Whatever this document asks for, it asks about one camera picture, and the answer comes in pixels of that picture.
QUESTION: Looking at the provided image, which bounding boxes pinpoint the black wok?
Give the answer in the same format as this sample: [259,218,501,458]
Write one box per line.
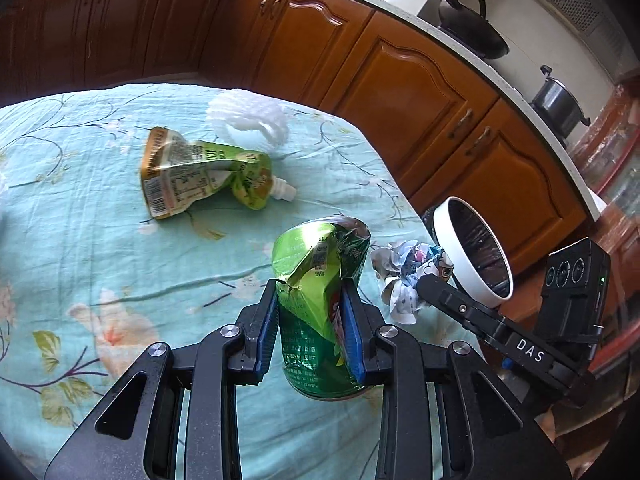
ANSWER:
[425,0,510,59]

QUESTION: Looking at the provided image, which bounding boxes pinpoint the dark steel cooking pot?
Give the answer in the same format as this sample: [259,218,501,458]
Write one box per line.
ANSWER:
[530,65,592,138]

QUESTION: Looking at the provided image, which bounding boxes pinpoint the green gold spout pouch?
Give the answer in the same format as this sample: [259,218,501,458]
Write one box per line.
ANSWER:
[140,126,297,220]

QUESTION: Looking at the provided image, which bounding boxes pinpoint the flat white foam fruit net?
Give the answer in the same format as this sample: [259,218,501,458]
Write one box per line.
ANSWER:
[207,89,290,148]

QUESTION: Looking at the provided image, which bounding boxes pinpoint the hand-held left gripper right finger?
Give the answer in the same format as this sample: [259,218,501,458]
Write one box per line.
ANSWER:
[340,287,573,480]

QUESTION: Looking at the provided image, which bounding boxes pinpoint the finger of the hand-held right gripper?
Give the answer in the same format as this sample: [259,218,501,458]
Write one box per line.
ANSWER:
[416,275,507,335]

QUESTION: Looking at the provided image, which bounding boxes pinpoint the wooden base cabinets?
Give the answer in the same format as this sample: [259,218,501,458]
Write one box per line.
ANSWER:
[0,0,588,276]

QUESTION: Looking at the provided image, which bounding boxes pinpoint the white bin with black bag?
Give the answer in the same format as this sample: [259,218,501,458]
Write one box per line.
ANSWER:
[422,196,513,308]

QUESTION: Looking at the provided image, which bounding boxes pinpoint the crushed green can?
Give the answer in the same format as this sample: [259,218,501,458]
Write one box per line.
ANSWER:
[271,216,373,402]

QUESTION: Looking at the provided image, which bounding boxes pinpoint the red wooden door frame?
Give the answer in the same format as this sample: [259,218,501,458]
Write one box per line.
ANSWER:
[570,72,640,461]

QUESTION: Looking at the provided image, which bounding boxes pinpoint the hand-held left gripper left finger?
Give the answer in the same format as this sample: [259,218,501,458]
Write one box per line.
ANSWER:
[45,277,281,480]

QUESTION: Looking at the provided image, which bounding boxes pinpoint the printed paper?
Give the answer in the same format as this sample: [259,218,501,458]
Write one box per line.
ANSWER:
[370,240,456,323]

